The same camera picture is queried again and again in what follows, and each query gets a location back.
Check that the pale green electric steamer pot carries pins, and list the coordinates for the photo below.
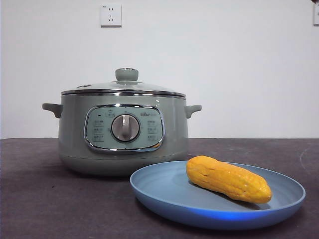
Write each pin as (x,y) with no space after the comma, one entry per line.
(74,129)

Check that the light blue round plate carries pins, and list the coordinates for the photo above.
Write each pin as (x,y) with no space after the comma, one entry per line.
(164,191)

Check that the white wall switch plate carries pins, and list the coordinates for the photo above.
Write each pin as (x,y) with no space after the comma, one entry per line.
(316,15)

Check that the white wall power socket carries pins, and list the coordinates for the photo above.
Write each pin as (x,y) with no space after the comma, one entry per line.
(111,15)

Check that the yellow corn cob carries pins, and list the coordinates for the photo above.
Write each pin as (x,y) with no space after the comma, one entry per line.
(224,178)

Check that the glass lid with green knob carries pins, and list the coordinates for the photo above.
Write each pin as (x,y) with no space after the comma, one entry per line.
(126,74)

